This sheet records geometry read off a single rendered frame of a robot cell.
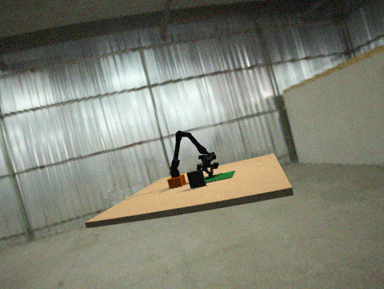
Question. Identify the green circuit board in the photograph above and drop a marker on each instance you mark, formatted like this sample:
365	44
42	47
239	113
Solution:
219	177

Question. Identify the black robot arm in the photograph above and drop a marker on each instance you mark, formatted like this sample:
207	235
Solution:
208	157

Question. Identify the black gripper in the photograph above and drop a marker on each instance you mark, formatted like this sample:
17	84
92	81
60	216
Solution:
207	165

